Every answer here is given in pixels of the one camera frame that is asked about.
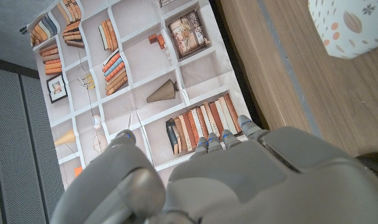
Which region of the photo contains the printed bookshelf backdrop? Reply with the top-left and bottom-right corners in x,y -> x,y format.
19,0 -> 256,191

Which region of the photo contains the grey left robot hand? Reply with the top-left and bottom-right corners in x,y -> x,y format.
50,114 -> 378,224

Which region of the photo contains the folded patterned white cloth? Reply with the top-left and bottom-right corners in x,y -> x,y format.
307,0 -> 378,60

